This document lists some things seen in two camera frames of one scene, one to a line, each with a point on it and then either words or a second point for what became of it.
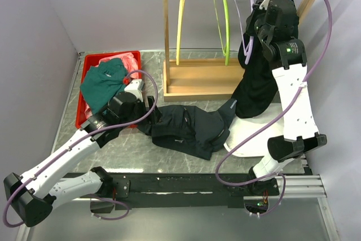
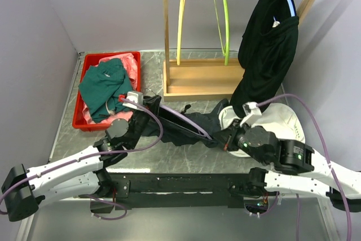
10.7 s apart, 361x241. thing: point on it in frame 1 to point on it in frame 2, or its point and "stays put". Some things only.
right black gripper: x=249 y=30 to x=223 y=137
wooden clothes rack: x=216 y=80 stays put
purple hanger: x=249 y=53 to x=182 y=116
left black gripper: x=155 y=115 to x=154 y=101
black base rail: x=183 y=191 stays put
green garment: x=102 y=82 stays put
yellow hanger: x=181 y=5 stays put
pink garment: x=132 y=70 stays put
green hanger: x=228 y=53 stays put
